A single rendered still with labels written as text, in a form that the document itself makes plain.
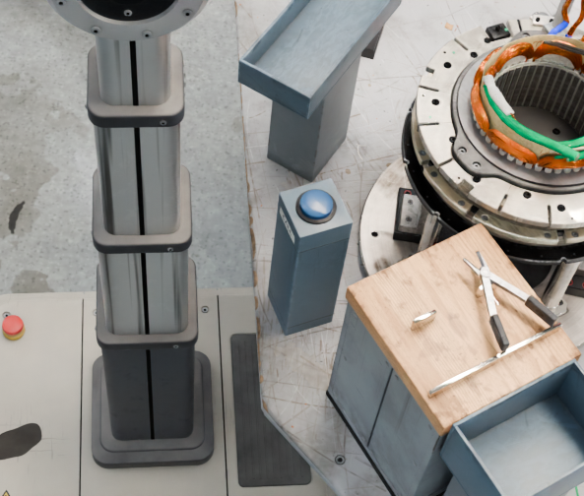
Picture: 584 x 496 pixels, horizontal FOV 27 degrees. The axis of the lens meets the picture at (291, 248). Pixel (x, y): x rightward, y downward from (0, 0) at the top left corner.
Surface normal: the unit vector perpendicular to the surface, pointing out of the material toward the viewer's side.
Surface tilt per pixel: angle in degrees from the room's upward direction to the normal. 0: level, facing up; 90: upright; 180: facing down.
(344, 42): 0
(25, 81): 0
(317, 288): 90
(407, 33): 0
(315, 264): 90
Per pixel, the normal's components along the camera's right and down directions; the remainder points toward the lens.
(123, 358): 0.07, 0.85
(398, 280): 0.07, -0.53
